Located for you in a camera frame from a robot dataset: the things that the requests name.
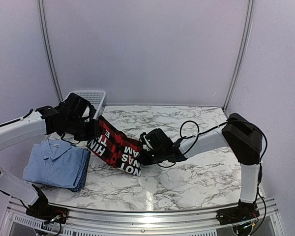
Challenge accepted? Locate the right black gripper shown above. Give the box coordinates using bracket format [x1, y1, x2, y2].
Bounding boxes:
[137, 149, 166, 166]

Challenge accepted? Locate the right aluminium corner post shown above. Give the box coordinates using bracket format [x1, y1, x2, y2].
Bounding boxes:
[222, 0, 256, 113]

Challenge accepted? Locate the aluminium front rail frame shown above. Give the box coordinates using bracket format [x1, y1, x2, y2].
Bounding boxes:
[0, 198, 286, 236]

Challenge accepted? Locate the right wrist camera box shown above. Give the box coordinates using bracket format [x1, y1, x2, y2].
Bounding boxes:
[140, 128, 174, 150]

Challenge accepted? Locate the left aluminium corner post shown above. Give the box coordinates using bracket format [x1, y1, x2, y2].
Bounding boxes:
[37, 0, 63, 102]

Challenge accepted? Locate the light blue shirt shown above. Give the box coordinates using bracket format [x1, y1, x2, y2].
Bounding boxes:
[23, 140, 90, 189]

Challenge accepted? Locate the white plastic basket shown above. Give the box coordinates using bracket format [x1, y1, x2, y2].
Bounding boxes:
[72, 90, 107, 119]

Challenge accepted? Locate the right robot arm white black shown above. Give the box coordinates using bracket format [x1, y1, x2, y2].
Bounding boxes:
[140, 113, 268, 220]

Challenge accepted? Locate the red black plaid shirt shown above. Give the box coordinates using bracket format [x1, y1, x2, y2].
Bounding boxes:
[87, 116, 143, 177]

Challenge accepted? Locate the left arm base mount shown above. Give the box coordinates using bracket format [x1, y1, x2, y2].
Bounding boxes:
[26, 204, 68, 224]

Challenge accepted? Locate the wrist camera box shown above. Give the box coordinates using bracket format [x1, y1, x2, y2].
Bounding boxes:
[140, 128, 174, 150]
[60, 92, 94, 120]

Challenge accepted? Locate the aluminium corner post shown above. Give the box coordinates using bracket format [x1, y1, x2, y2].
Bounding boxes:
[222, 0, 256, 113]
[37, 0, 63, 102]

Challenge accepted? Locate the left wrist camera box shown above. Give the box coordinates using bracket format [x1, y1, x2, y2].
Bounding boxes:
[60, 92, 94, 120]

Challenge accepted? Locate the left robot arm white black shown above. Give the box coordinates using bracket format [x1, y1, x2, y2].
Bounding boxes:
[0, 105, 99, 219]

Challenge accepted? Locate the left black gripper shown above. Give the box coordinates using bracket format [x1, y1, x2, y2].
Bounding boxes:
[65, 116, 100, 141]

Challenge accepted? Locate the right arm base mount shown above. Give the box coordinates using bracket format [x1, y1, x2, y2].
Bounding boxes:
[216, 206, 260, 225]

